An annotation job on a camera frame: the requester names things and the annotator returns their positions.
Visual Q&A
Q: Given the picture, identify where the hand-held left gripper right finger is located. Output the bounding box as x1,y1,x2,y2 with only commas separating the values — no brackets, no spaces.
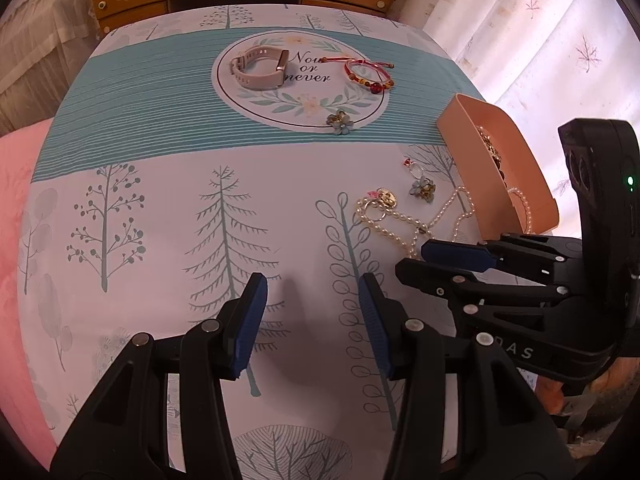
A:
357,272,581,480

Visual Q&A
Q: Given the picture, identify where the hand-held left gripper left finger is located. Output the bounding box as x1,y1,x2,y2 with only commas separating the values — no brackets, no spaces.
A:
50,272,271,480

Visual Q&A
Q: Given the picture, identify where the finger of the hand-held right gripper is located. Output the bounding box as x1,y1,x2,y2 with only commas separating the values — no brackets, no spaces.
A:
421,232,586,291
395,258,571,333

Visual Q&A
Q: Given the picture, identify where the white pearl necklace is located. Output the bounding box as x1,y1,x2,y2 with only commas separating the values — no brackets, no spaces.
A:
356,186,476,260

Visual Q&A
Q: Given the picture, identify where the pink plastic tray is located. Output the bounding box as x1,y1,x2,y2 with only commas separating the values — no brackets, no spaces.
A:
436,93,560,235

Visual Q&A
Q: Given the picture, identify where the red beaded string bracelet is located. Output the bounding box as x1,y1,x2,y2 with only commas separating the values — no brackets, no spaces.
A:
322,56,396,96

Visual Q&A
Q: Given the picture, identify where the beige strap smart watch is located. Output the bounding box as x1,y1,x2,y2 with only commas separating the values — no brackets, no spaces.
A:
229,45,291,90

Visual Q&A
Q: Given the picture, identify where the brown wooden chair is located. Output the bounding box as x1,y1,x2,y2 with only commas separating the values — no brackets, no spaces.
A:
535,375,616,431

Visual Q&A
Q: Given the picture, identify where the white leaf print curtain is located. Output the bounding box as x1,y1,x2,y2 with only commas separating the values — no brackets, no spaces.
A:
400,0,640,201

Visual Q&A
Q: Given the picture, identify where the tree print tablecloth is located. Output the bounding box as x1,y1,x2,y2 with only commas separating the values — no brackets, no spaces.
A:
17,5,561,480

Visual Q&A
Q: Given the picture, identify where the pink quilted blanket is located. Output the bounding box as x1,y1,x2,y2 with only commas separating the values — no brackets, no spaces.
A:
0,120,58,461

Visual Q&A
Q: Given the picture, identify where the cream lace cloth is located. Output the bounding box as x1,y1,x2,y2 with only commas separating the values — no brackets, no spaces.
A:
0,0,106,136

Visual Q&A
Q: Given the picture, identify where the small pearl bracelet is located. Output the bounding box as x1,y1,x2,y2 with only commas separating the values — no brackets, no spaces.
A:
507,187,533,233

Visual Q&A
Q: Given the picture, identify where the gold chain necklace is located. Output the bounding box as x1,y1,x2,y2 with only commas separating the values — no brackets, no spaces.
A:
477,127,506,181

